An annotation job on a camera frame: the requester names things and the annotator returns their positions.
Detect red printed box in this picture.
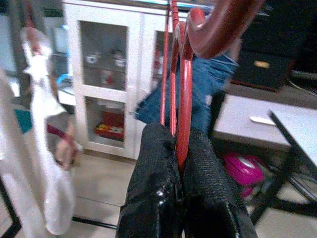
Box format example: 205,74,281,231
95,111,125,141

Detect teal rug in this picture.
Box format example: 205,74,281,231
13,109,33,133

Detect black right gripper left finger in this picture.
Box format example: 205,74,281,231
118,122,183,238

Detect white polo shirt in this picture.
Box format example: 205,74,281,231
21,26,84,236

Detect grey table black legs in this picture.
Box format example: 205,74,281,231
247,106,317,224

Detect blue denim jeans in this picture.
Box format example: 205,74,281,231
135,53,240,134

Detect pink round appliance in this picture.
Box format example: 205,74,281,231
221,151,264,198

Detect white glass-door cabinet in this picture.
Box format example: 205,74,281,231
61,0,194,161

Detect red plastic clothes hanger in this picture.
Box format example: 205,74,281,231
159,0,267,174

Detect white T-shirt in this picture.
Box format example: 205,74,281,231
0,68,33,238

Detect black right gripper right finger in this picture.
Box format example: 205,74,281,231
182,128,256,238

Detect small white flat object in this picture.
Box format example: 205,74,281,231
249,116,276,125

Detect red hanger of polo shirt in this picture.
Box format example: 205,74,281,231
24,2,45,54

